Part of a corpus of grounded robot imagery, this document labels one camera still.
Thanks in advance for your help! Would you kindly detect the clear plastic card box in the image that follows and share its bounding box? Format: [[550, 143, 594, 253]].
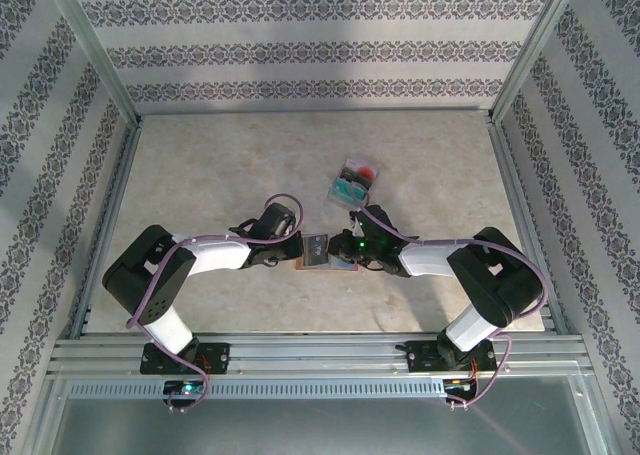
[[326, 154, 382, 210]]

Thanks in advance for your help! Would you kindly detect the long aluminium mounting rail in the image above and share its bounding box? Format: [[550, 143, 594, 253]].
[[47, 330, 596, 376]]

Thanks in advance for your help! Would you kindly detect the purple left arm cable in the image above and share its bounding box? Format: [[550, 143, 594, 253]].
[[126, 193, 307, 414]]

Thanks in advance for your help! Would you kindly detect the grey slotted cable duct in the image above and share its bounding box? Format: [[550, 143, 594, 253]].
[[69, 378, 447, 401]]

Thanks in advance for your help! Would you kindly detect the teal credit card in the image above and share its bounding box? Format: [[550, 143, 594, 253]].
[[332, 178, 365, 204]]

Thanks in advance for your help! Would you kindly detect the aluminium frame post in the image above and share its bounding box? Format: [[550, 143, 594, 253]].
[[487, 0, 589, 126], [42, 0, 144, 126]]

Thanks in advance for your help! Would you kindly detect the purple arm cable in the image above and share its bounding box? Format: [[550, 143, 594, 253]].
[[126, 193, 307, 414], [352, 187, 549, 410]]

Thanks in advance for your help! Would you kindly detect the aluminium back rail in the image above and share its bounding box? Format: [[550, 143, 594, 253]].
[[135, 105, 494, 116]]

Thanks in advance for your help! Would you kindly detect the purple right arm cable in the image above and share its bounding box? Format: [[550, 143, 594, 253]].
[[352, 187, 549, 410]]

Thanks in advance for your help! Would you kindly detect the small circuit board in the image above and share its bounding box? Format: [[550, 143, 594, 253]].
[[443, 377, 479, 395], [163, 379, 207, 401]]

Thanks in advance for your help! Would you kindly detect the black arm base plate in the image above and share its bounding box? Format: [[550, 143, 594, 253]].
[[139, 341, 232, 376], [394, 339, 500, 375]]

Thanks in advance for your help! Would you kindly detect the aluminium side rail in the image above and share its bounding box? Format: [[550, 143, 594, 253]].
[[74, 117, 144, 339], [487, 114, 571, 337]]

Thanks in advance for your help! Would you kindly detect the grey metal panel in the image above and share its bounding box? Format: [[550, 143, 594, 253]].
[[29, 374, 619, 455]]

